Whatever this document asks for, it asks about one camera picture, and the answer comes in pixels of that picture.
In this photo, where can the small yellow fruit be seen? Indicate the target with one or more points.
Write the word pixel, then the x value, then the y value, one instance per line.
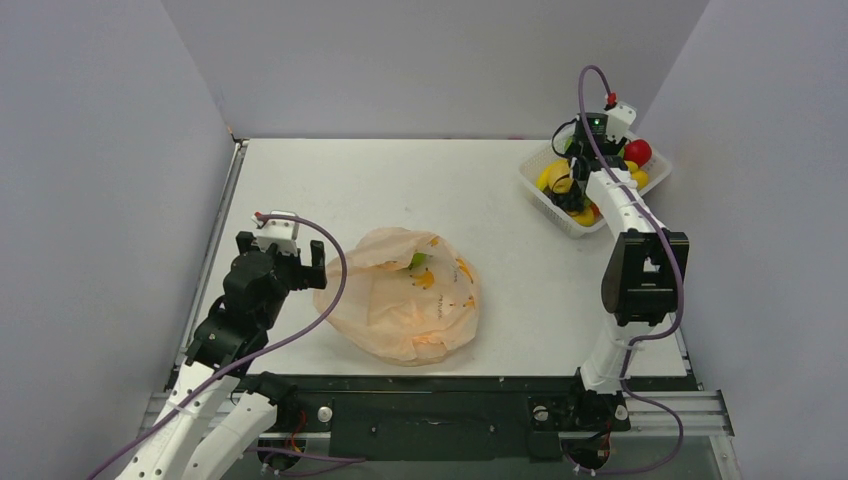
pixel 585 218

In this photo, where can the orange translucent plastic bag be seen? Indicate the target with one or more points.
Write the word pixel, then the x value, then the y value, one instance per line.
pixel 401 316

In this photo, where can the yellow lemon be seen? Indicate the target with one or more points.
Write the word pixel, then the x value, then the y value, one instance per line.
pixel 641 178

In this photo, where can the yellow pear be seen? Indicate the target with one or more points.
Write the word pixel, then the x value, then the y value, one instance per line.
pixel 559 179

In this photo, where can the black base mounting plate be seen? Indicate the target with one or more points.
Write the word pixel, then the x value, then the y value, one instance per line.
pixel 418 418

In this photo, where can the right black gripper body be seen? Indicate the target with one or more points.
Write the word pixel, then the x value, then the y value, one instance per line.
pixel 574 195

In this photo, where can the dark blue grape bunch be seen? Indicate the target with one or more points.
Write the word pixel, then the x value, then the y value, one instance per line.
pixel 573 201

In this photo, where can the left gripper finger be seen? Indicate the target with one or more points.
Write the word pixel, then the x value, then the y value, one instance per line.
pixel 246 242
pixel 313 276

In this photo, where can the red fake apple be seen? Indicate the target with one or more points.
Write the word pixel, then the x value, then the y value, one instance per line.
pixel 638 151

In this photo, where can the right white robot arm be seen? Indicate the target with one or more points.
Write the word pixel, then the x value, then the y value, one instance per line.
pixel 643 281

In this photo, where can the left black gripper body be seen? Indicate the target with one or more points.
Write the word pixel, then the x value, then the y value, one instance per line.
pixel 288 271

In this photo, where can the yellow banana in basket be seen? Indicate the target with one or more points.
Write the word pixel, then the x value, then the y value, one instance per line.
pixel 542 180

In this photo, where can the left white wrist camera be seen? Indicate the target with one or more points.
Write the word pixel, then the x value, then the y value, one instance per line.
pixel 277 232

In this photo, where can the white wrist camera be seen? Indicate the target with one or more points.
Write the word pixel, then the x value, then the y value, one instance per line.
pixel 620 117
pixel 277 232

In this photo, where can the aluminium rail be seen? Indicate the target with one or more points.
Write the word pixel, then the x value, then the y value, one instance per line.
pixel 702 413

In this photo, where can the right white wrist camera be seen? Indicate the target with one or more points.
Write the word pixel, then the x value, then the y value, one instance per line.
pixel 620 117

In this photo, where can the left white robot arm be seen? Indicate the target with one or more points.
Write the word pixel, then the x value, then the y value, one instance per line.
pixel 224 345

